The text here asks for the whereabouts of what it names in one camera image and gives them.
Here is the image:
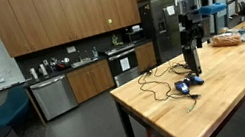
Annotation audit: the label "white paper towel roll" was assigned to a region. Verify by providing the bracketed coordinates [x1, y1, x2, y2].
[29, 66, 40, 81]

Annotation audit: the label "stainless steel dishwasher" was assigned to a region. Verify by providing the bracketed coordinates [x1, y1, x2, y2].
[28, 72, 81, 124]

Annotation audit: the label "black upright box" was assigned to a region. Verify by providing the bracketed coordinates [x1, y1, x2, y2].
[182, 46, 204, 78]

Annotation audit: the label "teal lounge chair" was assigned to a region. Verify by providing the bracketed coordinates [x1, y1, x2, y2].
[0, 84, 35, 131]

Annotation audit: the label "narrow wooden base cabinet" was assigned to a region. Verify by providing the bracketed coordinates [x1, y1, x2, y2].
[133, 40, 159, 74]

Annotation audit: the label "small green plant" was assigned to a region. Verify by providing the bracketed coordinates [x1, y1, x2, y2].
[110, 32, 124, 48]

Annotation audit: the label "white paper on refrigerator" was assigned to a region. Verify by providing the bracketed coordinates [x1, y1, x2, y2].
[165, 4, 177, 17]

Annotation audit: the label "steel kitchen sink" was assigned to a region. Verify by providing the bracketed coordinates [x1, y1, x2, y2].
[68, 48, 99, 69]

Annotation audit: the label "wide wooden base cabinet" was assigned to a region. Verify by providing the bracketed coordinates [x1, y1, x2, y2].
[64, 58, 117, 106]

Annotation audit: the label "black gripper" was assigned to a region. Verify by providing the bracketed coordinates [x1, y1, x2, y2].
[176, 10, 208, 52]

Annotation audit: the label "white paper on oven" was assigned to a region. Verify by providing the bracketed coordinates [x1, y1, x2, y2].
[119, 56, 132, 73]

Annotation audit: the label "stainless steel refrigerator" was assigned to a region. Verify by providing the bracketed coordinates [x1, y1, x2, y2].
[136, 0, 187, 68]

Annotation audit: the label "white wall outlet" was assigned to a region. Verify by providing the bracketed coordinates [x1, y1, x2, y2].
[65, 44, 78, 55]

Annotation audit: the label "bagged bread loaf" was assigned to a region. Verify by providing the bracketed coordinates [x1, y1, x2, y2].
[209, 29, 244, 51]

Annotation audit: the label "stainless black oven range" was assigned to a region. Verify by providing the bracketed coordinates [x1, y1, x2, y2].
[103, 42, 143, 89]

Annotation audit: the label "blue game controller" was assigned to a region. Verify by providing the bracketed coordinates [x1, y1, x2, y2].
[173, 73, 207, 97]

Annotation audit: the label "black microwave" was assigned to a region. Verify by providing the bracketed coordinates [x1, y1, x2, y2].
[124, 28, 147, 44]

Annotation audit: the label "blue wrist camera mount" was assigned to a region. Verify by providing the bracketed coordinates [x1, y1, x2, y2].
[198, 0, 229, 18]

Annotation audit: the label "black tangled cable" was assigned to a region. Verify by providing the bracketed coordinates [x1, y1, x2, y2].
[135, 59, 203, 121]

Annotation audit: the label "long wooden wall cabinets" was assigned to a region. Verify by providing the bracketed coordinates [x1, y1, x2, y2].
[0, 0, 144, 61]

